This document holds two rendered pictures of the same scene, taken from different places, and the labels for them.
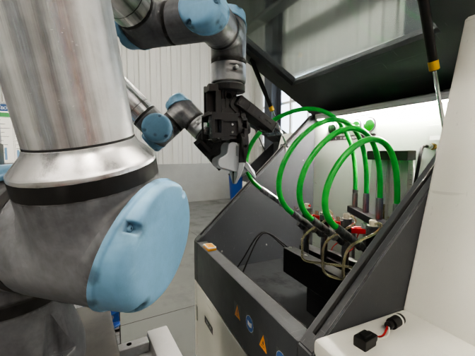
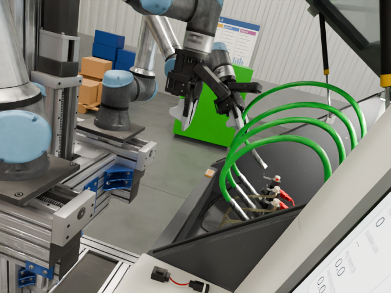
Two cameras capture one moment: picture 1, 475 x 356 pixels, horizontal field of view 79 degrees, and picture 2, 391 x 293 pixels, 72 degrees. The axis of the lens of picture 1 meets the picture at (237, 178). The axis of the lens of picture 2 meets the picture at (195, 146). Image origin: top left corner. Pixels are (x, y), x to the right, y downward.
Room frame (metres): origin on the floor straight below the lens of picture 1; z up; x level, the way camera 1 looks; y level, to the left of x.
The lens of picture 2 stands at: (0.09, -0.47, 1.44)
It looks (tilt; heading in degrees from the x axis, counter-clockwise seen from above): 20 degrees down; 37
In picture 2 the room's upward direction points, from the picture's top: 14 degrees clockwise
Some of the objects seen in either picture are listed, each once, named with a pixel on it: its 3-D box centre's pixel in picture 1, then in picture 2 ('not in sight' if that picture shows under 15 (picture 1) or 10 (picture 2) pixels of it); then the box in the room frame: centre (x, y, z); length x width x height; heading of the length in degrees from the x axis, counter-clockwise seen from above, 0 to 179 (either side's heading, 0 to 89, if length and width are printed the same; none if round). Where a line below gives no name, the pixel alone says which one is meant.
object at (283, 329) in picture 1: (236, 299); (189, 215); (0.77, 0.00, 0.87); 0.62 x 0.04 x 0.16; 25
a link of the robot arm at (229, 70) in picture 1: (229, 75); (197, 43); (0.63, 0.02, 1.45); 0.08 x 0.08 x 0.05
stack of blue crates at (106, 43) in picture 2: not in sight; (118, 61); (4.13, 5.64, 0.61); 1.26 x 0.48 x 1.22; 119
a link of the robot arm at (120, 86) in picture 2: not in sight; (118, 87); (0.74, 0.50, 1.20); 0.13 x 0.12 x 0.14; 11
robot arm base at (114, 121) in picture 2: not in sight; (113, 114); (0.74, 0.50, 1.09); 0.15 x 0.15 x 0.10
